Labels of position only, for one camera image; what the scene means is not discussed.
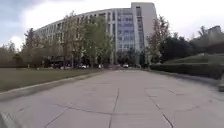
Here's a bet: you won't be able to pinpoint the dark green trimmed hedge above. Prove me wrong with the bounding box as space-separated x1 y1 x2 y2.
149 62 224 81

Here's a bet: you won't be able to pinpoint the grassy slope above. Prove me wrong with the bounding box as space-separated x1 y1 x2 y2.
163 53 224 66

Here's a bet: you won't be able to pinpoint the thin-leaved tall tree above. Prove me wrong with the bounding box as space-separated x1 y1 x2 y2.
145 14 171 66

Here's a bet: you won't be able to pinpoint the green grass lawn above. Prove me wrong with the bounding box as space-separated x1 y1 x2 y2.
0 67 104 93

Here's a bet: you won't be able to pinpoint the grey concrete kerb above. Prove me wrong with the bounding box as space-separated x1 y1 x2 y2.
0 69 113 102

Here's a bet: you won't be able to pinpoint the grey concrete slab road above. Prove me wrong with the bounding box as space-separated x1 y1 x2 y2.
0 68 224 128

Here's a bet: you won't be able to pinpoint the large curved grey building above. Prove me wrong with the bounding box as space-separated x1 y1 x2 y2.
33 1 158 66

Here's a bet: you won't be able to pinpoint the group of dark trees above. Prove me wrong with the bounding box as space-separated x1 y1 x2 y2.
159 25 224 64

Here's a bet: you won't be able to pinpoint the row of trees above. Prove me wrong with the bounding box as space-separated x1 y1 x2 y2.
0 11 115 70

